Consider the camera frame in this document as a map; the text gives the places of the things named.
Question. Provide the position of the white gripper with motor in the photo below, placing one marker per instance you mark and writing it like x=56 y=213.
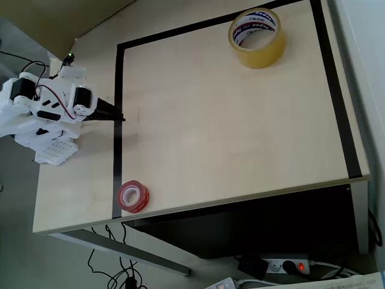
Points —
x=83 y=97

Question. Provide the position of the red tape roll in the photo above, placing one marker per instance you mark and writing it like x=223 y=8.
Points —
x=141 y=201

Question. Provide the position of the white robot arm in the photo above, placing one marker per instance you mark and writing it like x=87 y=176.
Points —
x=18 y=126

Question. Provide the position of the long black tape strip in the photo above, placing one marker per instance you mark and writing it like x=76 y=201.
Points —
x=118 y=150
x=210 y=20
x=336 y=90

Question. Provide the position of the yellow packing tape roll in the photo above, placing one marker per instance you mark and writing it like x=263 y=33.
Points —
x=264 y=58

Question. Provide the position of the white controller box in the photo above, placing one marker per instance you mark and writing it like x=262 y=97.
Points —
x=73 y=73

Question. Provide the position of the black board with green LED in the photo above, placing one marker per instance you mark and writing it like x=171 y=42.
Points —
x=68 y=59

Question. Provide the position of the grey slanted table beam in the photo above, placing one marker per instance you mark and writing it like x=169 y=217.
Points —
x=135 y=248

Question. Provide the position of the dark panel under table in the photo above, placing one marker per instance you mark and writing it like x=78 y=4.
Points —
x=240 y=228

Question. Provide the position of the black power adapter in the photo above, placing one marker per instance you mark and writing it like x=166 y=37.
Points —
x=251 y=266

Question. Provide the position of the black round plug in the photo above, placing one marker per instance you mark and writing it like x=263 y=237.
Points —
x=288 y=267

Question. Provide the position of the grey upright table leg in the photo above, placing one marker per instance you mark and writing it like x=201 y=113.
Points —
x=361 y=216

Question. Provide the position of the printed newspaper sheet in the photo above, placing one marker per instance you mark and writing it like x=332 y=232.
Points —
x=346 y=283

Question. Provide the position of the white power strip orange switch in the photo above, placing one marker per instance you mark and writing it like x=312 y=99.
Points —
x=221 y=284

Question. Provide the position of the white power strip red switch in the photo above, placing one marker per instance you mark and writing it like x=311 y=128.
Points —
x=275 y=266

